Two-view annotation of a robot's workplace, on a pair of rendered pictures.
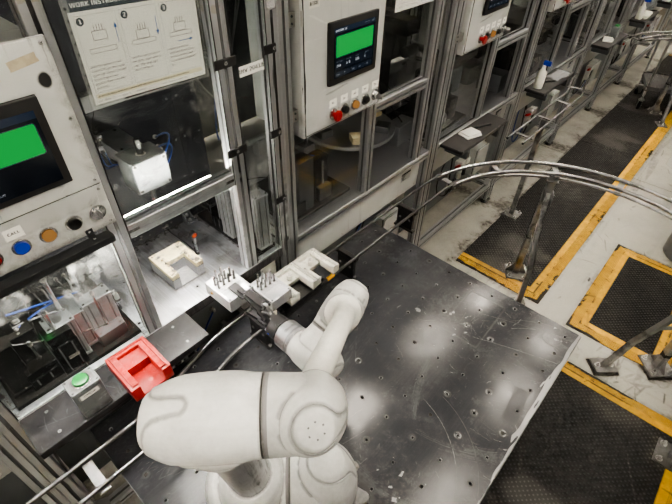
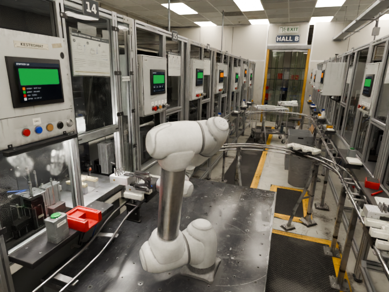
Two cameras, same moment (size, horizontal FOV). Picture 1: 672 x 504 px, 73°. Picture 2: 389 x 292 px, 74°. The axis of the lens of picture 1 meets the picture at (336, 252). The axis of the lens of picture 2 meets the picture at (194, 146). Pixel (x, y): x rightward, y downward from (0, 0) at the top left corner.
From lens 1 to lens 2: 0.84 m
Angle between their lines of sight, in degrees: 32
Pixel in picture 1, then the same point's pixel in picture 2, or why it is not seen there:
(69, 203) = (59, 114)
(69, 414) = (43, 245)
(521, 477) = (277, 279)
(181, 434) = (173, 131)
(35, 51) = (61, 43)
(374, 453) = not seen: hidden behind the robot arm
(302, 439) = (219, 124)
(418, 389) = (221, 220)
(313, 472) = (197, 227)
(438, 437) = (239, 233)
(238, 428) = (193, 128)
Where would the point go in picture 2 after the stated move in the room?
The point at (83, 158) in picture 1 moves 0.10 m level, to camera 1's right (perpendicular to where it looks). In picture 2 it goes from (68, 94) to (90, 94)
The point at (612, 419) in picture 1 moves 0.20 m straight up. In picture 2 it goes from (302, 244) to (305, 227)
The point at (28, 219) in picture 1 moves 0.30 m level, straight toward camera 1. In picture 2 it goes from (43, 116) to (90, 123)
